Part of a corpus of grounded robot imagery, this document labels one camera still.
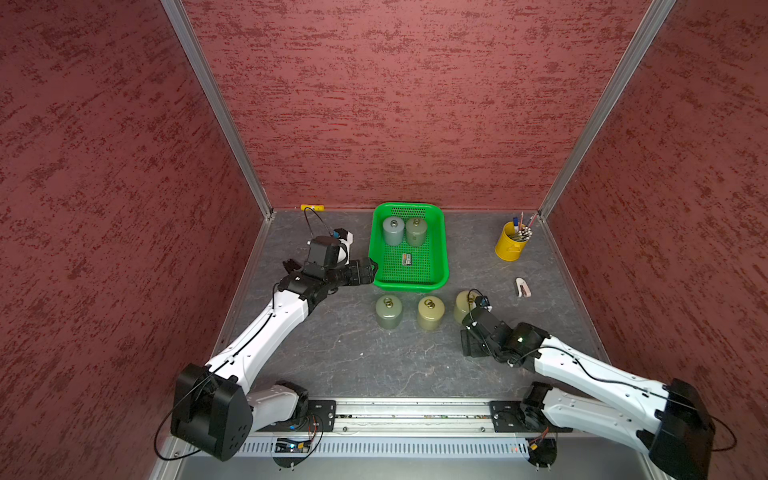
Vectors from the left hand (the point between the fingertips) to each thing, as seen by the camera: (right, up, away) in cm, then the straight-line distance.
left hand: (362, 273), depth 81 cm
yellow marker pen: (-24, +23, +41) cm, 53 cm away
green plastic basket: (+22, 0, +23) cm, 32 cm away
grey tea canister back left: (+9, +13, +23) cm, 28 cm away
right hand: (+32, -20, 0) cm, 38 cm away
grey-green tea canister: (+17, +12, +25) cm, 33 cm away
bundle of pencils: (+50, +12, +11) cm, 52 cm away
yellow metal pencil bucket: (+49, +6, +19) cm, 53 cm away
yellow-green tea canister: (+30, -9, +4) cm, 32 cm away
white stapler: (+52, -5, +16) cm, 54 cm away
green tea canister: (+7, -12, +4) cm, 14 cm away
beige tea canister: (+20, -11, +3) cm, 23 cm away
